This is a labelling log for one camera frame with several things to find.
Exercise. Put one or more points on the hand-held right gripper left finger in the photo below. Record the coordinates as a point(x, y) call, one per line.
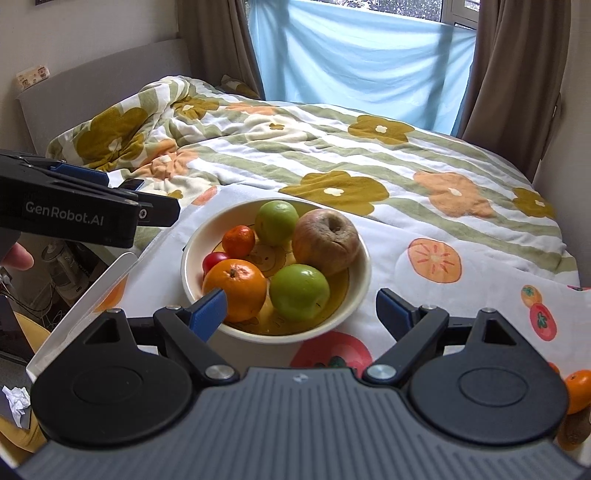
point(207, 314)

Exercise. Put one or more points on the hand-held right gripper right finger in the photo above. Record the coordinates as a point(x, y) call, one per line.
point(392, 311)

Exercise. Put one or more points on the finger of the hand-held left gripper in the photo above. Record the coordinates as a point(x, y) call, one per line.
point(78, 174)
point(157, 210)

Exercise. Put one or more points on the orange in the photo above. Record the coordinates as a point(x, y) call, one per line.
point(579, 392)
point(235, 288)

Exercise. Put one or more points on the cream bowl with duck print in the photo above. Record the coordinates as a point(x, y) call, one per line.
point(351, 295)

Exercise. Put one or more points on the red cherry tomato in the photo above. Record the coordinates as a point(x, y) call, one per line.
point(214, 261)

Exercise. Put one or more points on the small tangerine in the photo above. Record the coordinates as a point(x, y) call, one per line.
point(238, 241)

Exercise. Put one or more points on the green apple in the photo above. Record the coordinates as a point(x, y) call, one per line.
point(300, 293)
point(277, 221)

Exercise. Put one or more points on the wrinkled brown apple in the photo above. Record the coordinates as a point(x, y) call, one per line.
point(325, 242)

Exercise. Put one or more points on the person's left hand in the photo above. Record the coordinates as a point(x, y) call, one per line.
point(18, 258)

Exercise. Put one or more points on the black smartphone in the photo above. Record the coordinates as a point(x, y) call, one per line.
point(131, 184)

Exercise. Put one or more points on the fruit print white tablecloth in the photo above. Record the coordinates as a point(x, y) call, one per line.
point(461, 314)

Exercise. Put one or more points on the grey headboard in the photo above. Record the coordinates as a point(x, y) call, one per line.
point(92, 78)

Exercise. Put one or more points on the floral pillow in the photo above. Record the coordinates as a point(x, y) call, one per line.
point(240, 87)

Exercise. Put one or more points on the floral striped blanket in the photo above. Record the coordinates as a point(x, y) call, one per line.
point(346, 152)

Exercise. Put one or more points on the brown curtain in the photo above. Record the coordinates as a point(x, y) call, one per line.
point(217, 41)
point(512, 69)

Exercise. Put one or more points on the crumpled white paper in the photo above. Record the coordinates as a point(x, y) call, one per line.
point(16, 404)

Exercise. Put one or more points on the brown kiwi with sticker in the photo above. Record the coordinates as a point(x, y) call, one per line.
point(575, 429)

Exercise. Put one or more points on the light blue cloth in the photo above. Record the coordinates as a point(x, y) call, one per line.
point(360, 69)

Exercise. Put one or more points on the window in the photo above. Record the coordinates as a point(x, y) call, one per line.
point(415, 9)

